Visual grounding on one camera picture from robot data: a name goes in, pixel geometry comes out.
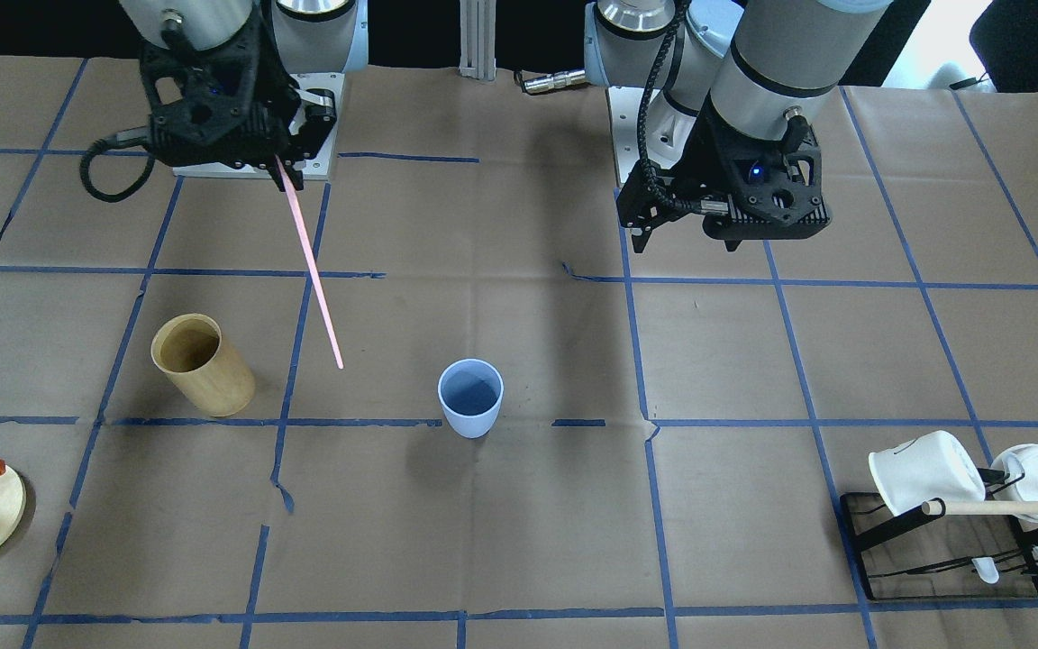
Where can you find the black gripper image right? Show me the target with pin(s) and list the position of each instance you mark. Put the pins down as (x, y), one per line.
(696, 159)

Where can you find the light blue cup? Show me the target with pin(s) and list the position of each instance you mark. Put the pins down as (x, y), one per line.
(471, 392)

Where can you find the aluminium frame post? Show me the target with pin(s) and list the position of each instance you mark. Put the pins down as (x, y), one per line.
(477, 40)

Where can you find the wooden rack rod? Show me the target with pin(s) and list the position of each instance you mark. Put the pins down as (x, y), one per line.
(937, 506)

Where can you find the white mug on rack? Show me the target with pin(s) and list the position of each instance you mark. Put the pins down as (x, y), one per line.
(934, 465)

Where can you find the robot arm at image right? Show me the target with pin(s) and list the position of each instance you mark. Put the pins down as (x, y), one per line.
(729, 93)

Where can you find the wooden cylindrical holder cup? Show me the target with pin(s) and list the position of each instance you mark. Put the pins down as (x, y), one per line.
(196, 356)

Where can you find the black wire drying rack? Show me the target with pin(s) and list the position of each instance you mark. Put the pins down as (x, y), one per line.
(916, 556)

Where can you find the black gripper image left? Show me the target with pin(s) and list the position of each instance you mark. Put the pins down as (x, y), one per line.
(277, 101)

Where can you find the silver flashlight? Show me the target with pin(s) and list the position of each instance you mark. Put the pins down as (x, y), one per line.
(552, 82)

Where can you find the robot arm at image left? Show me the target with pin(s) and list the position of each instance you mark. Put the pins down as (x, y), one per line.
(318, 42)

